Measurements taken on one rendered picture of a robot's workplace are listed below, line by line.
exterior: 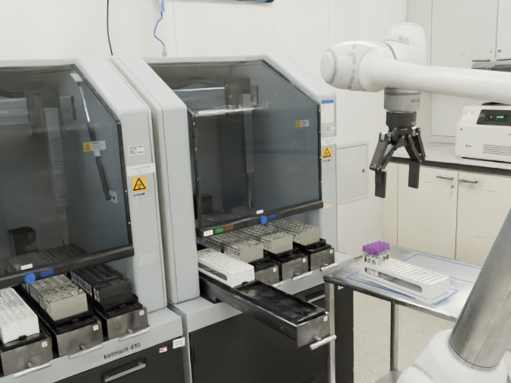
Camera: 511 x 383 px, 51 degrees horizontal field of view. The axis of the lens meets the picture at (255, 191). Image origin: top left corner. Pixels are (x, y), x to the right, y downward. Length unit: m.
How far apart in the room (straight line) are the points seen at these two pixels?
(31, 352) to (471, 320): 1.19
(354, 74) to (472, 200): 2.77
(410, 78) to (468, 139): 2.73
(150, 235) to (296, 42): 2.13
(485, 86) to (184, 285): 1.24
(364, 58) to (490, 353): 0.65
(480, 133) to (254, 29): 1.63
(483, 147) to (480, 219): 0.49
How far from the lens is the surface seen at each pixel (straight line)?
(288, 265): 2.10
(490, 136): 3.80
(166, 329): 1.86
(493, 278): 1.02
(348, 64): 1.22
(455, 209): 4.00
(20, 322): 1.70
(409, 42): 1.35
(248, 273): 1.88
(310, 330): 1.64
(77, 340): 1.74
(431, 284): 1.72
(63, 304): 1.77
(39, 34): 2.83
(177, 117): 1.83
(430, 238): 4.17
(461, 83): 1.16
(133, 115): 1.76
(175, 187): 1.85
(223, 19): 3.29
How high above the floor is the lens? 1.52
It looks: 12 degrees down
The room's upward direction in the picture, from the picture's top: 3 degrees counter-clockwise
